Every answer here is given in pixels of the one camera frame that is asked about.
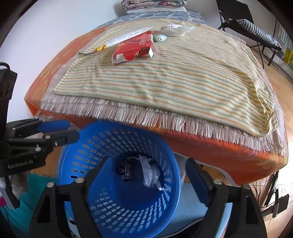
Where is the orange floral bed sheet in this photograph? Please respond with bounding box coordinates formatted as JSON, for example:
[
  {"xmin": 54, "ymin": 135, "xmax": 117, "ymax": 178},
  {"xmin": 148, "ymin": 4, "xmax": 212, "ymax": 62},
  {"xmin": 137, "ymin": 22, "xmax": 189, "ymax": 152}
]
[{"xmin": 24, "ymin": 26, "xmax": 288, "ymax": 185}]

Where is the teal cloth on floor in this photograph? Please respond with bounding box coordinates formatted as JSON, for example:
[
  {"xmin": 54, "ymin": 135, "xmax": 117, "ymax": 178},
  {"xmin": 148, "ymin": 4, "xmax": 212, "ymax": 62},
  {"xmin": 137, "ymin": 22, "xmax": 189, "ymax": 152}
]
[{"xmin": 1, "ymin": 174, "xmax": 58, "ymax": 237}]

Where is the black folding chair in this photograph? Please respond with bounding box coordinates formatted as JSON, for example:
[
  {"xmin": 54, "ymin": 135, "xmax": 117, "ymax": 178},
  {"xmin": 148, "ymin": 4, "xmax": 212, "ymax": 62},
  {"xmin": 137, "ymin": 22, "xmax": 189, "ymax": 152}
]
[{"xmin": 216, "ymin": 0, "xmax": 282, "ymax": 66}]

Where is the colourful toothpaste tube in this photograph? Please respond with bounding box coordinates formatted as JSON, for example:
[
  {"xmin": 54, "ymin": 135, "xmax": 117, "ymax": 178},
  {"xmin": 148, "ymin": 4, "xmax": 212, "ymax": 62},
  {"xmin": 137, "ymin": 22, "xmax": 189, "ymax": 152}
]
[{"xmin": 153, "ymin": 34, "xmax": 167, "ymax": 43}]

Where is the black wrapper in basket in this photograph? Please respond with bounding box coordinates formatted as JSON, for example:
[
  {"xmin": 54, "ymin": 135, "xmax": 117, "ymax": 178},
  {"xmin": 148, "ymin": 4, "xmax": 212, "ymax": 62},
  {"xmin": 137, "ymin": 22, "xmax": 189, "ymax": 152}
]
[{"xmin": 116, "ymin": 157, "xmax": 136, "ymax": 182}]

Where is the fringed pink woven blanket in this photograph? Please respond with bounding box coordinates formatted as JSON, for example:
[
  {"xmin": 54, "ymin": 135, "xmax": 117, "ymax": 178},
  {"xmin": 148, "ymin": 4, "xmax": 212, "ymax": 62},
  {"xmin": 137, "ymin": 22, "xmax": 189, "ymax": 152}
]
[{"xmin": 40, "ymin": 22, "xmax": 288, "ymax": 157}]

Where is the striped cushion on chair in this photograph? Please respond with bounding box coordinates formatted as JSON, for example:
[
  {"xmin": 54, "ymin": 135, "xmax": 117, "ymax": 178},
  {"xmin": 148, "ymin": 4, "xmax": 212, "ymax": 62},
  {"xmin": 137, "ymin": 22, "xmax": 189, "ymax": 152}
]
[{"xmin": 236, "ymin": 19, "xmax": 281, "ymax": 50}]

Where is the striped yellow towel blanket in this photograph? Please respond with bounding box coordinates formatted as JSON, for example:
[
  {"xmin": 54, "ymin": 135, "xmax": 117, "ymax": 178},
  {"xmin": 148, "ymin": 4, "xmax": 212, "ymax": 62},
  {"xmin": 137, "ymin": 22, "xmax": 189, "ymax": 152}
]
[{"xmin": 54, "ymin": 19, "xmax": 278, "ymax": 137}]

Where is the folded floral quilt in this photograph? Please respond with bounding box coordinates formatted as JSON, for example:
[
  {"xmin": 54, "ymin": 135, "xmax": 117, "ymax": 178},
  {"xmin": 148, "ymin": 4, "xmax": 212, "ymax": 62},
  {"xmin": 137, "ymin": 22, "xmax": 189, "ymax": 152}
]
[{"xmin": 121, "ymin": 0, "xmax": 186, "ymax": 11}]

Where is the white Kobe wrapper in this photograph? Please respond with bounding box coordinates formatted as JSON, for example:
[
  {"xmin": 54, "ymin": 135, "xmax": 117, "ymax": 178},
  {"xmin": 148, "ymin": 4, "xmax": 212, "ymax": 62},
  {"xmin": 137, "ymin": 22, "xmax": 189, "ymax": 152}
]
[{"xmin": 160, "ymin": 24, "xmax": 182, "ymax": 31}]

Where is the red medicine box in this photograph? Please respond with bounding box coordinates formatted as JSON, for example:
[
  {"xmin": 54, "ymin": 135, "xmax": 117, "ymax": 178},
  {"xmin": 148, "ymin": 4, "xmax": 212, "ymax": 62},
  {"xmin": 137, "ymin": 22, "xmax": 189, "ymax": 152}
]
[{"xmin": 112, "ymin": 30, "xmax": 154, "ymax": 64}]

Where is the white plastic bag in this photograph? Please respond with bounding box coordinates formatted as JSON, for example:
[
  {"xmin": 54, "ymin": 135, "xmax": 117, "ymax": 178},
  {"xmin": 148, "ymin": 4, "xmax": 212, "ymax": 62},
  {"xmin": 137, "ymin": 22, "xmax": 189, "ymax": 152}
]
[{"xmin": 162, "ymin": 25, "xmax": 195, "ymax": 37}]

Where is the blue plastic trash basket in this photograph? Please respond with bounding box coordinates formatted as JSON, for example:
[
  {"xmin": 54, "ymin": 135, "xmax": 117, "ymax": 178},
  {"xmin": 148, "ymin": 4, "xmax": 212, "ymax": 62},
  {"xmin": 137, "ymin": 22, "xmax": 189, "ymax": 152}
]
[{"xmin": 58, "ymin": 120, "xmax": 181, "ymax": 237}]

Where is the clear plastic trash in basket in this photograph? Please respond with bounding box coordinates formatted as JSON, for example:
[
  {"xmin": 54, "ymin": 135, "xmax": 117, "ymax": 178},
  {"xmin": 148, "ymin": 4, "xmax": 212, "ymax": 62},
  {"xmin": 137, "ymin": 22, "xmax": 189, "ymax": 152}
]
[{"xmin": 139, "ymin": 155, "xmax": 164, "ymax": 191}]

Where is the light blue floor mat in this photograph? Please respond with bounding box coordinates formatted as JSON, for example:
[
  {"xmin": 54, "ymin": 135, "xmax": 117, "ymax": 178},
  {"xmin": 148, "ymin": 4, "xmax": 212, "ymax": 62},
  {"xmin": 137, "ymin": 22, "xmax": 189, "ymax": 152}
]
[{"xmin": 157, "ymin": 181, "xmax": 233, "ymax": 238}]

